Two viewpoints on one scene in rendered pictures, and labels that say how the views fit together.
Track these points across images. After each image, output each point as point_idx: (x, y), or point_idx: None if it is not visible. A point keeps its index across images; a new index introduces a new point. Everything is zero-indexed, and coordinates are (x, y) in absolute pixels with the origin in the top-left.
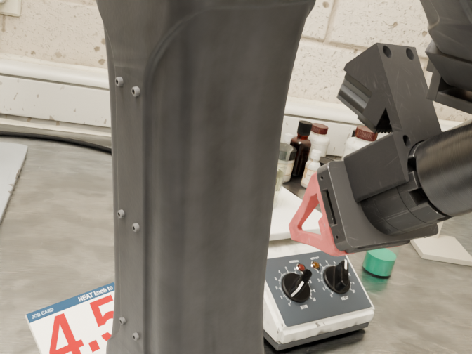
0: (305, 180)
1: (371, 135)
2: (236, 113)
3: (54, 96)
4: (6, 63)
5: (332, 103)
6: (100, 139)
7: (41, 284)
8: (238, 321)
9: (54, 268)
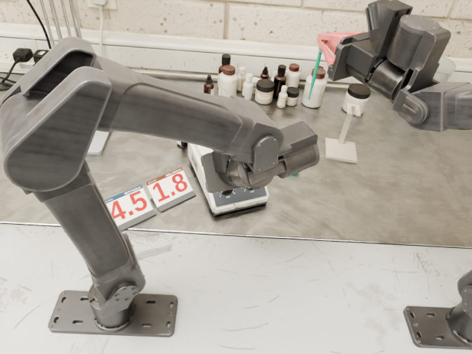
0: (278, 103)
1: (319, 76)
2: (75, 211)
3: (141, 55)
4: (113, 38)
5: (308, 46)
6: (168, 78)
7: (118, 179)
8: (109, 251)
9: (125, 170)
